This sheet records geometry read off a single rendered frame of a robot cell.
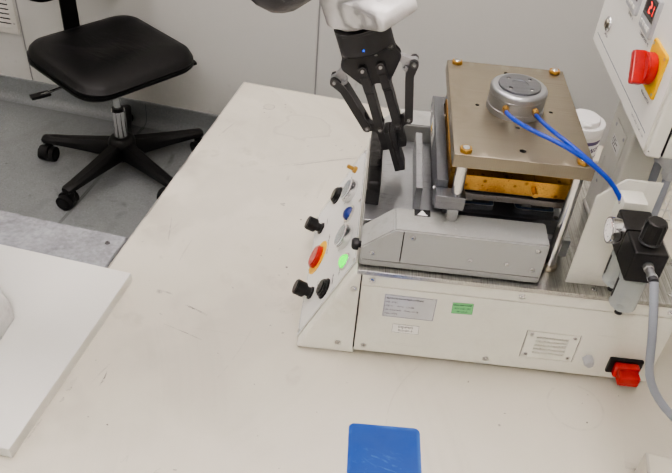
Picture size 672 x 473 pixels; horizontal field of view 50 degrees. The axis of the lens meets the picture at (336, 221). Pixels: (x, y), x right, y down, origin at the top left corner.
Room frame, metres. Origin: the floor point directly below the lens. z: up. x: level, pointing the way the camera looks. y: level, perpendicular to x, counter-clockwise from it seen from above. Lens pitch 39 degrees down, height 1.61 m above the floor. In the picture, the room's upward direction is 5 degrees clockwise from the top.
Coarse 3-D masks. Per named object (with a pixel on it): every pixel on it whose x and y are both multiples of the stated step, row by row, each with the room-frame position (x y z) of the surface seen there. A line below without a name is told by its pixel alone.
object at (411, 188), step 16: (416, 144) 0.96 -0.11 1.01; (368, 160) 0.97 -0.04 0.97; (384, 160) 0.96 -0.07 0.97; (416, 160) 0.91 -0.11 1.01; (384, 176) 0.92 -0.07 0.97; (400, 176) 0.92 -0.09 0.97; (416, 176) 0.87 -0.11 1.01; (384, 192) 0.88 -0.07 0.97; (400, 192) 0.88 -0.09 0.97; (416, 192) 0.84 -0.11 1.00; (368, 208) 0.84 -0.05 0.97; (384, 208) 0.84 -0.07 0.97; (416, 208) 0.84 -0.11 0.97; (432, 208) 0.85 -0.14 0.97; (560, 208) 0.88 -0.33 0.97
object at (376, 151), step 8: (376, 136) 0.97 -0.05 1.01; (376, 144) 0.95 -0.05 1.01; (376, 152) 0.92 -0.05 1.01; (376, 160) 0.90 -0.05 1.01; (368, 168) 0.89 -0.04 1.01; (376, 168) 0.88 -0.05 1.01; (368, 176) 0.86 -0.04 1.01; (376, 176) 0.86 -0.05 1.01; (368, 184) 0.85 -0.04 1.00; (376, 184) 0.85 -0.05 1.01; (368, 192) 0.85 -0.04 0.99; (376, 192) 0.84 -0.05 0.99; (368, 200) 0.85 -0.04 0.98; (376, 200) 0.85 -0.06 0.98
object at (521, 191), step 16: (448, 128) 0.93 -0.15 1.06; (448, 144) 0.89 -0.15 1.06; (448, 160) 0.86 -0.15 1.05; (448, 176) 0.83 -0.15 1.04; (480, 176) 0.81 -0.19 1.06; (496, 176) 0.82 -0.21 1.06; (512, 176) 0.82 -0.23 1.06; (528, 176) 0.82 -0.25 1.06; (544, 176) 0.83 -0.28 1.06; (480, 192) 0.82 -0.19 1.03; (496, 192) 0.81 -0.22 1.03; (512, 192) 0.81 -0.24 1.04; (528, 192) 0.81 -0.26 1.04; (544, 192) 0.81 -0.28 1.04; (560, 192) 0.81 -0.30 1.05
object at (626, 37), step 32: (608, 0) 1.05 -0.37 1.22; (640, 0) 0.92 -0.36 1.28; (608, 32) 1.01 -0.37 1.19; (640, 32) 0.89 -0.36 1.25; (608, 64) 0.96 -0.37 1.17; (640, 64) 0.80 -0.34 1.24; (640, 96) 0.82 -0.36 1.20; (640, 128) 0.78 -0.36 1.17; (608, 160) 0.91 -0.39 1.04; (640, 160) 0.86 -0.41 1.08; (608, 192) 0.76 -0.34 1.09; (576, 256) 0.76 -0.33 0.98; (608, 256) 0.76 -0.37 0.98
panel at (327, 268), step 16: (352, 176) 1.04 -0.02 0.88; (336, 208) 1.00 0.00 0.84; (352, 208) 0.92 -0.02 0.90; (336, 224) 0.95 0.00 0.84; (352, 224) 0.88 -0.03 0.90; (320, 240) 0.97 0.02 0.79; (336, 256) 0.85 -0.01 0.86; (352, 256) 0.79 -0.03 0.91; (320, 272) 0.87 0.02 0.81; (336, 272) 0.81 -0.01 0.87; (304, 304) 0.83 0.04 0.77; (320, 304) 0.78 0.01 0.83; (304, 320) 0.79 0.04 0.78
